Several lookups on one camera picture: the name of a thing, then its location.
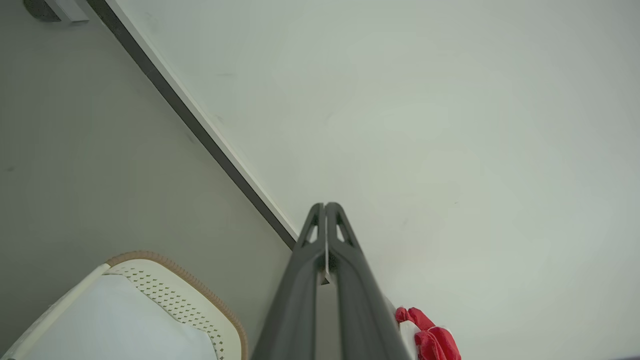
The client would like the black white baseboard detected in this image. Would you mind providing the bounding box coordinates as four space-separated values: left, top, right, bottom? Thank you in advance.
86 0 302 251

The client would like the grey table leg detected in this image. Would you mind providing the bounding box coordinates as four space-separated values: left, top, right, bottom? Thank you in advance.
45 0 92 24

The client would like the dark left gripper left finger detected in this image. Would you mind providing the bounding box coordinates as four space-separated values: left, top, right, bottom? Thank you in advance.
251 202 327 360

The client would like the red white sports jersey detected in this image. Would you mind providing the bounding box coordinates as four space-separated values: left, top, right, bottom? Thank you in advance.
324 235 463 360

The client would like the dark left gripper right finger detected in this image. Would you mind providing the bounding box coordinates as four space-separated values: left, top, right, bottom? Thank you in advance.
326 202 414 360

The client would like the white laundry basket tan rim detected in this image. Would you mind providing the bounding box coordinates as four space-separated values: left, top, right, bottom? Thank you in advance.
0 251 250 360

